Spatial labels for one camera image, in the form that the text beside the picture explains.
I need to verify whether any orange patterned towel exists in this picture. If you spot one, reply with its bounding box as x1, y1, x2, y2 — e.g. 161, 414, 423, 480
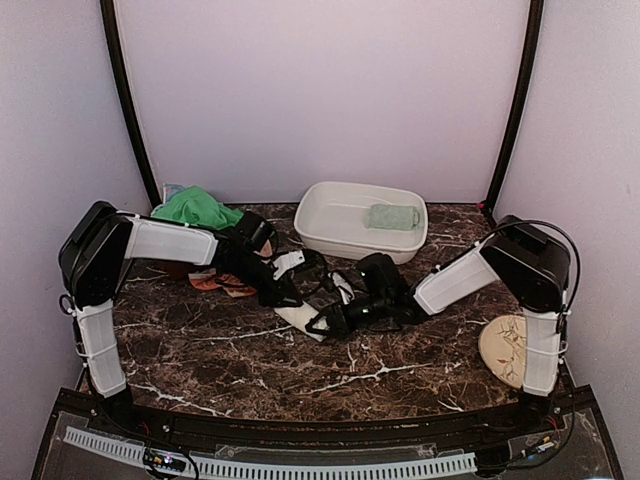
187, 241, 268, 298

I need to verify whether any dark red towel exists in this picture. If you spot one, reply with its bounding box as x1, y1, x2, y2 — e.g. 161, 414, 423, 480
161, 261, 192, 281

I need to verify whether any left black frame post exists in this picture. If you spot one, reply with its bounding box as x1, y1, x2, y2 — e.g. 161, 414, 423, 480
99, 0, 161, 207

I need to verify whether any bright green towel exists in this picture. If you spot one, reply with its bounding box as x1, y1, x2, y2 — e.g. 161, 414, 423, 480
151, 186, 244, 230

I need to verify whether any white plastic basin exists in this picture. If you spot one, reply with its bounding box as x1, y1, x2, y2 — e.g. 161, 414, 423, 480
294, 181, 428, 265

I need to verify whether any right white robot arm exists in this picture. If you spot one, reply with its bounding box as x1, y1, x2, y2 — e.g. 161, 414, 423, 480
305, 215, 582, 434

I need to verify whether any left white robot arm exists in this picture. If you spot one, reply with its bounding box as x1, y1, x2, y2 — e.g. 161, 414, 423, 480
58, 201, 303, 398

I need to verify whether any right black frame post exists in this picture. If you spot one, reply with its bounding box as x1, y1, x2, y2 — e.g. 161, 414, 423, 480
481, 0, 545, 221

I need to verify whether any black frame post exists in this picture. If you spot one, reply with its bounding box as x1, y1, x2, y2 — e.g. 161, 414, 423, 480
481, 0, 545, 221
99, 0, 161, 207

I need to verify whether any cream white towel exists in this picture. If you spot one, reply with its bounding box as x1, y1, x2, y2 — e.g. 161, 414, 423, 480
274, 302, 325, 342

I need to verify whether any mint green panda towel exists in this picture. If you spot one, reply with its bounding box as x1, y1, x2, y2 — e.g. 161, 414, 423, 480
364, 204, 421, 231

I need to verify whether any light blue cloth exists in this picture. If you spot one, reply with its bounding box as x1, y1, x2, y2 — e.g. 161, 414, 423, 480
162, 183, 185, 203

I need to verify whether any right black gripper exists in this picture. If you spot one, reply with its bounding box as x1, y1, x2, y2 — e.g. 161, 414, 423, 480
307, 292, 390, 340

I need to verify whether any round floral coaster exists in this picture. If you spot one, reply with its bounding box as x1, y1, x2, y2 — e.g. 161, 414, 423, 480
478, 315, 526, 390

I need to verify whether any white slotted cable duct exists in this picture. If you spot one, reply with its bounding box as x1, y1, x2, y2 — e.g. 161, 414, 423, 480
63, 427, 478, 479

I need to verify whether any black front rail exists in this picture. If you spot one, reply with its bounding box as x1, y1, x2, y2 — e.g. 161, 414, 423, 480
49, 387, 596, 451

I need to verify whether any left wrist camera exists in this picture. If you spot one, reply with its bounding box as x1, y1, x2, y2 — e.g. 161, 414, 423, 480
272, 250, 306, 280

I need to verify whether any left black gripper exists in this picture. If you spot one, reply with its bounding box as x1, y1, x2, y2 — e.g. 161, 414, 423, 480
226, 253, 300, 307

